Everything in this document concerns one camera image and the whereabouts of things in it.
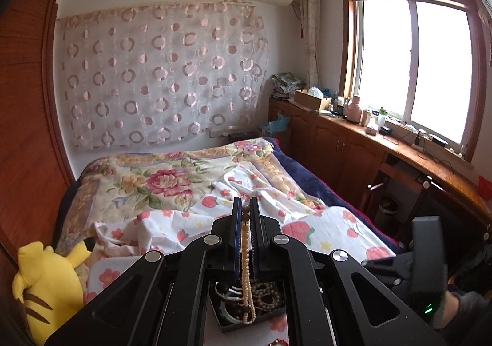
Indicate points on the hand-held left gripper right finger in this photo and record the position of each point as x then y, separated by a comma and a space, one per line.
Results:
254, 242

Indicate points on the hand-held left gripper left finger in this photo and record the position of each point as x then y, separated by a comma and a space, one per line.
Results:
237, 242

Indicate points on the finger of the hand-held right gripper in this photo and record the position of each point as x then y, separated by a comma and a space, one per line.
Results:
388, 269

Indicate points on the pale green jade bangle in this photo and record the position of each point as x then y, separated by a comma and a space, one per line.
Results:
226, 317

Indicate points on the black box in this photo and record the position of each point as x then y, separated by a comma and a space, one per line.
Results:
230, 327

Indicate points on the person's right forearm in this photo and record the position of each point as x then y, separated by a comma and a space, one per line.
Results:
469, 303

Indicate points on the small trash bin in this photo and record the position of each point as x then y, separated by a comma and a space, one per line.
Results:
389, 211

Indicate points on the strawberry print sheet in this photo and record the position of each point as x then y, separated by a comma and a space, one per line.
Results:
184, 219

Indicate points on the dark wooden chair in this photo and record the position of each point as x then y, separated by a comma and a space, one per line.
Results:
419, 196

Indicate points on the navy blue blanket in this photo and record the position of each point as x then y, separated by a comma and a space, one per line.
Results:
330, 196

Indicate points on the floral quilt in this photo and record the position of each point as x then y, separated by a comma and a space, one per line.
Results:
153, 184

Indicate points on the blue paper bag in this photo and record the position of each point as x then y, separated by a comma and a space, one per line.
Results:
275, 126

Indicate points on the wooden cabinet counter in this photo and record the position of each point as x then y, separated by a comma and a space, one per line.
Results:
346, 150

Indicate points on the small black device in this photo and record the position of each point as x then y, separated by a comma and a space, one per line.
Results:
385, 130

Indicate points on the white tissue box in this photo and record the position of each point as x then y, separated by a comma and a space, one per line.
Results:
371, 128

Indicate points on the green capped bottle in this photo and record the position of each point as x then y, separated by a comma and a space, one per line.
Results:
381, 119

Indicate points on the cardboard box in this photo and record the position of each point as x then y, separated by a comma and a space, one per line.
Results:
309, 102

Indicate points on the pink kettle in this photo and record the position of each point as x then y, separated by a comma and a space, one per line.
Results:
353, 111

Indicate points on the stack of folded cloths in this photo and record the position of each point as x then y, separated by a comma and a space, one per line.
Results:
288, 84

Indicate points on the wooden framed window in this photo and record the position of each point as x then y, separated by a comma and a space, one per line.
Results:
407, 69

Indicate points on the yellow plush toy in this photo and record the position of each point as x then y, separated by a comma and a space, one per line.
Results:
46, 284

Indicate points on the patterned window curtain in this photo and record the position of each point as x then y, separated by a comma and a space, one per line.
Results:
310, 30

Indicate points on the brown wooden wardrobe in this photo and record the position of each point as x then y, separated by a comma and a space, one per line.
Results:
27, 100

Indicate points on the circle patterned wall curtain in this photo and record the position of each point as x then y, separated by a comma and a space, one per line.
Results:
161, 73

